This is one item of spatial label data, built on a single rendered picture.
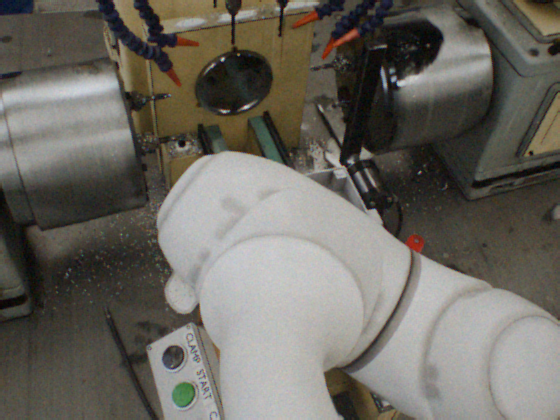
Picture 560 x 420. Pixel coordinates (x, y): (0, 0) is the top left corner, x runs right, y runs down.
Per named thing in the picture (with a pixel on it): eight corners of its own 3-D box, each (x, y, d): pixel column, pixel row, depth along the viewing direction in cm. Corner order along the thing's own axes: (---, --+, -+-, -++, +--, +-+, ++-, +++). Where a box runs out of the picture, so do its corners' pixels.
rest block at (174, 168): (164, 176, 133) (159, 134, 123) (197, 168, 135) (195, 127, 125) (171, 198, 130) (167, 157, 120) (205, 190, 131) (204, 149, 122)
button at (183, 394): (175, 391, 80) (168, 387, 78) (196, 379, 79) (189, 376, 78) (181, 413, 78) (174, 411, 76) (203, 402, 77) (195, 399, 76)
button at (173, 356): (165, 354, 82) (158, 351, 81) (185, 344, 82) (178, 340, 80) (171, 376, 81) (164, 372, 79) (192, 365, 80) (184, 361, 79)
